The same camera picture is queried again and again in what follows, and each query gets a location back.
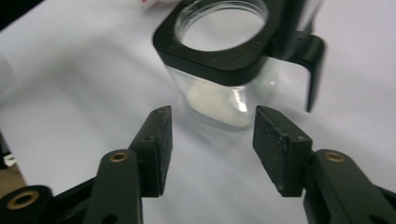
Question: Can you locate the white table sheet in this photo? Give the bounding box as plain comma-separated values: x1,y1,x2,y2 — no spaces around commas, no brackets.
0,0,396,224

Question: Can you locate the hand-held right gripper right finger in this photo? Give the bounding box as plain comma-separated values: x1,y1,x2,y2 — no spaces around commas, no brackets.
252,105,396,224

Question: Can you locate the white powder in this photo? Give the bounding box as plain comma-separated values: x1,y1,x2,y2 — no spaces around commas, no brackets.
186,81,250,125

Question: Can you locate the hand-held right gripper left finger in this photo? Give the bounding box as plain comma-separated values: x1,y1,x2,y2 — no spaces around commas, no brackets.
83,105,174,224

